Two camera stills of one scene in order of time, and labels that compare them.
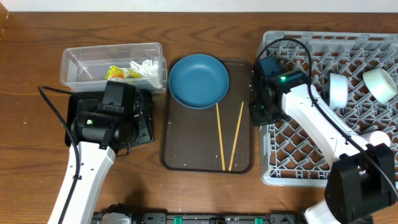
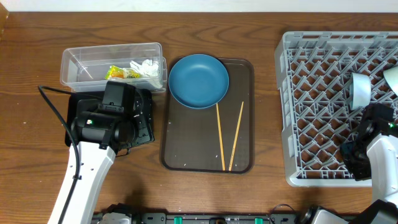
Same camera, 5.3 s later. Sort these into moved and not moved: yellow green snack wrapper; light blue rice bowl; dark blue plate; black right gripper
Moved: light blue rice bowl; black right gripper
Not moved: dark blue plate; yellow green snack wrapper
